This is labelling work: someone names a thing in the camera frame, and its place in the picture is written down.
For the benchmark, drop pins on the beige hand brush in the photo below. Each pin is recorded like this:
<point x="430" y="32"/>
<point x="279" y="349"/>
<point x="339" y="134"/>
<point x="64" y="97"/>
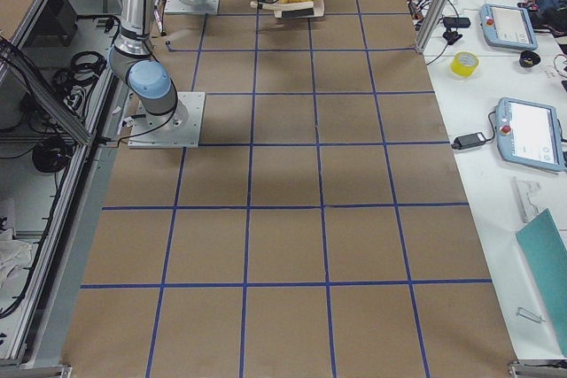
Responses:
<point x="287" y="11"/>

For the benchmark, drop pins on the far teach pendant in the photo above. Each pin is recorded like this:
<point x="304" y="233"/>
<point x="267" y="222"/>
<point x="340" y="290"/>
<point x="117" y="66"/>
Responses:
<point x="507" y="27"/>

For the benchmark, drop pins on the teal board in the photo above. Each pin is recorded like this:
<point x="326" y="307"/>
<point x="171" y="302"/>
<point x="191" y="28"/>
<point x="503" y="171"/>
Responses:
<point x="545" y="253"/>

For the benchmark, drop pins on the teach pendant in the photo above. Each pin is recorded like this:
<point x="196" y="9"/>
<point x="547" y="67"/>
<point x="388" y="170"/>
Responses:
<point x="529" y="134"/>
<point x="507" y="27"/>

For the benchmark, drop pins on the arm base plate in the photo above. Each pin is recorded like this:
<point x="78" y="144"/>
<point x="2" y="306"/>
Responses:
<point x="191" y="7"/>
<point x="174" y="130"/>

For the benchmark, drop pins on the near teach pendant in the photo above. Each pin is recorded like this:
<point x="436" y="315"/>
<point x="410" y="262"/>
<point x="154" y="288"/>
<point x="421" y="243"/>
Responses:
<point x="529" y="134"/>

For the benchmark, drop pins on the black power adapter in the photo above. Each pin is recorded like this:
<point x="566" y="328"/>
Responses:
<point x="468" y="141"/>

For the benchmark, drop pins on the yellow tape roll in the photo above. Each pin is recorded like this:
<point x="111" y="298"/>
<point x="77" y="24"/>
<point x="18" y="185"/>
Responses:
<point x="464" y="64"/>

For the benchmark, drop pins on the white crumpled cloth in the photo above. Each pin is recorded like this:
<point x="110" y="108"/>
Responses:
<point x="15" y="255"/>

